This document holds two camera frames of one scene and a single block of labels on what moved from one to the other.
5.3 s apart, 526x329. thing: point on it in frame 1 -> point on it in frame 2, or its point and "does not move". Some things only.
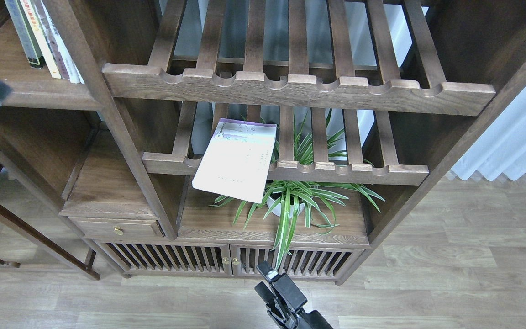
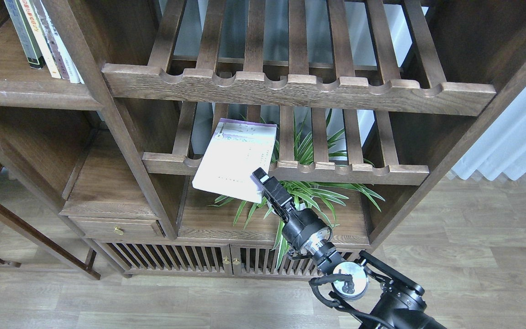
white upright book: x=72 y=70 does not move
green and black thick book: x=23 y=29 does not move
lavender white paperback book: x=237 y=162 does not move
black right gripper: x=286 y=300 -> x=279 y=199
